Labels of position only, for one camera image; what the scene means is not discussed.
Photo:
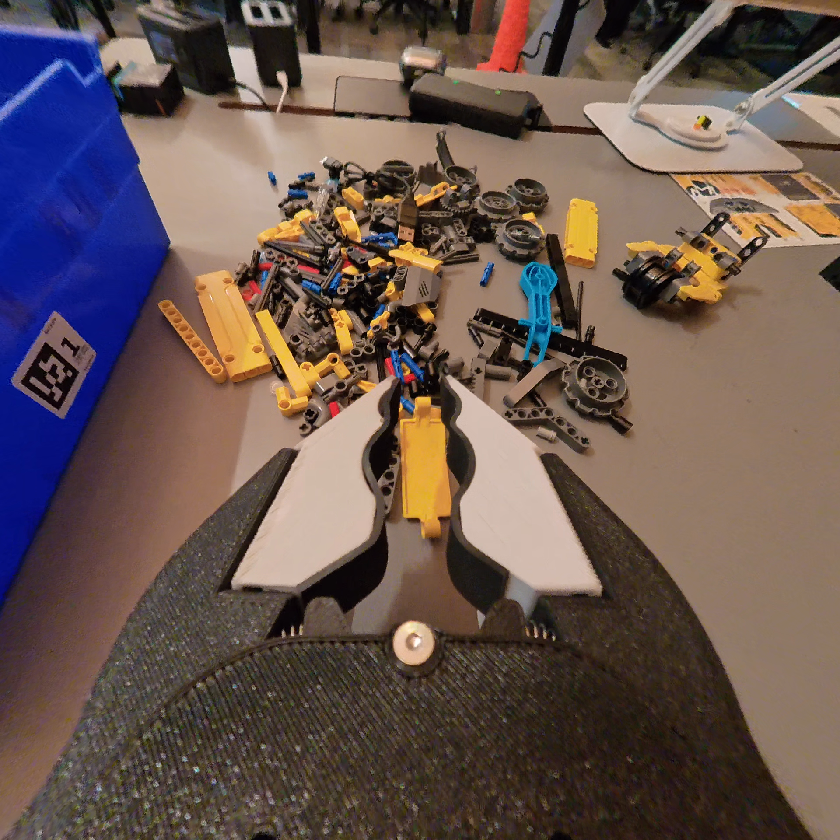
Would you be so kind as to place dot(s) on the white laptop stand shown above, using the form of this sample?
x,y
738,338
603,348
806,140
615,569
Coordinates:
x,y
689,141

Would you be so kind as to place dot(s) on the long yellow curved panel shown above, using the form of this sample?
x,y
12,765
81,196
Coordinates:
x,y
233,325

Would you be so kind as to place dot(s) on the orange traffic cone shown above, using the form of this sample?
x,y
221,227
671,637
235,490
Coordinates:
x,y
505,33

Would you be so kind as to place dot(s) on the yellow beam with holes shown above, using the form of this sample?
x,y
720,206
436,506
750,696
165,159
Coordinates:
x,y
193,341

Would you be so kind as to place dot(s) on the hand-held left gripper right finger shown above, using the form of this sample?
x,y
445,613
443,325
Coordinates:
x,y
518,518

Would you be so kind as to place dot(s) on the large grey toy wheel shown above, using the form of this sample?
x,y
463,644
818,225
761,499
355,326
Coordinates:
x,y
594,387

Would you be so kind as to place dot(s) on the black and white marker tag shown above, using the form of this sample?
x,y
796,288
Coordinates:
x,y
52,364

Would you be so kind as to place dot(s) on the black charger with slots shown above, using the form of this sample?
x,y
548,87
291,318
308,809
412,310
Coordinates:
x,y
272,46

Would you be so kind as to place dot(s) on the blue toy pin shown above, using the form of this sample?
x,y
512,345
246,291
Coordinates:
x,y
487,274

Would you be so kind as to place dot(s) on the blue plastic bin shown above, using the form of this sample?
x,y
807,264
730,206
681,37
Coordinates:
x,y
65,229

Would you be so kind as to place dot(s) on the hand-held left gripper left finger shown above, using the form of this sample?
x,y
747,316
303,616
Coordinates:
x,y
315,518

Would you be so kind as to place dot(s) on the black power bank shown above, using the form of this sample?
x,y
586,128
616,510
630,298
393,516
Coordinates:
x,y
472,105

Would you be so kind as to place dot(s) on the yellow panel with tabs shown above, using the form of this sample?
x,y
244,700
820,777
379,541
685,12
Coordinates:
x,y
425,466

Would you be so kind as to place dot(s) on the short yellow curved panel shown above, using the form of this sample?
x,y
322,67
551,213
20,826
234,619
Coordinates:
x,y
581,233

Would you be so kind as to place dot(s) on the black battery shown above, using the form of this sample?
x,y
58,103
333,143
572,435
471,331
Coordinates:
x,y
148,88

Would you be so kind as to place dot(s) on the black charger with screen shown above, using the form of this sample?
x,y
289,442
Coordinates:
x,y
187,49

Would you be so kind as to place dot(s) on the pile of toy building pieces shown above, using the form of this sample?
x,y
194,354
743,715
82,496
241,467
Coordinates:
x,y
341,302

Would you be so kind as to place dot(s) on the small yellow toy assembly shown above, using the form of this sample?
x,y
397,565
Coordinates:
x,y
682,269

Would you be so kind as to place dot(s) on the long black toy beam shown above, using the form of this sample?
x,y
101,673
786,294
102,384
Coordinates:
x,y
577,344

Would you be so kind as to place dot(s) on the light blue plastic piece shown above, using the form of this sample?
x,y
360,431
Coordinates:
x,y
539,308

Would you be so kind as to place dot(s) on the printed instruction sheet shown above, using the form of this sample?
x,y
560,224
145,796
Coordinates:
x,y
774,203

